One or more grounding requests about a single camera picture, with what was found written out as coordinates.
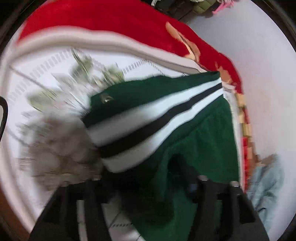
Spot green striped garment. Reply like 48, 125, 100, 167
82, 71, 240, 240

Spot white quilted bed cover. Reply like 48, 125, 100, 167
0, 25, 246, 241

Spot pile of clothes background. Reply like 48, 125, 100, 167
142, 0, 237, 21

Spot red floral blanket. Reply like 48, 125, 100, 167
17, 1, 252, 183

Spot light blue garment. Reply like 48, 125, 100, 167
246, 154, 285, 231

